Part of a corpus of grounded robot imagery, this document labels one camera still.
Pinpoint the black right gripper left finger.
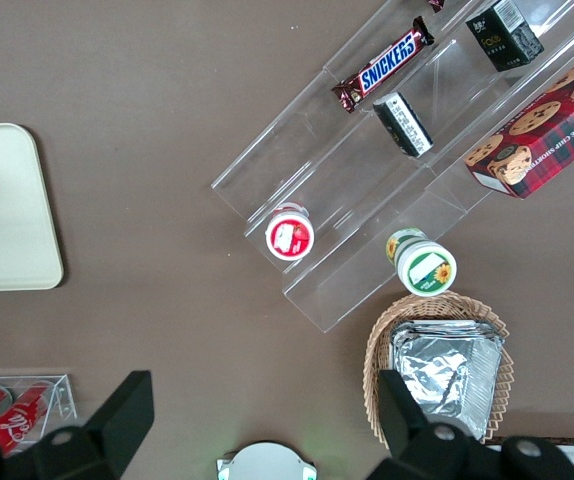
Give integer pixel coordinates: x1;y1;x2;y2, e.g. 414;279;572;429
0;369;156;480

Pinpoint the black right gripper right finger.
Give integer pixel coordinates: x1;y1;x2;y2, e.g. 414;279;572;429
371;369;574;480

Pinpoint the aluminium foil tray stack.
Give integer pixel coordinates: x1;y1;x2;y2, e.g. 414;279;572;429
389;319;507;444

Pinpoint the light wicker basket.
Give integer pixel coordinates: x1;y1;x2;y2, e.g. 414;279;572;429
364;293;516;447

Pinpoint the cream plastic tray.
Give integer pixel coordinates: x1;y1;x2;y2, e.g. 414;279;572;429
0;123;64;292

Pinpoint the clear acrylic bottle rack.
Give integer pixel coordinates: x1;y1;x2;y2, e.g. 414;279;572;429
0;373;78;451

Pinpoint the green lid yogurt cup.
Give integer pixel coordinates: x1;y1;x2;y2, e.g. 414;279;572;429
384;227;458;297

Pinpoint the red lid yogurt cup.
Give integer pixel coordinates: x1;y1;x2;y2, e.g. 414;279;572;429
265;202;317;262

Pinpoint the clear acrylic stepped display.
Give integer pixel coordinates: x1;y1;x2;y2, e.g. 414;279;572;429
210;0;574;335

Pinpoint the small black carton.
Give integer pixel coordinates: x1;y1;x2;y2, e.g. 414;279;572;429
465;0;546;74
372;92;436;160

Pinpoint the red chocolate chip cookie box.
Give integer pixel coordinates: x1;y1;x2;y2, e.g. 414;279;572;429
464;42;574;200

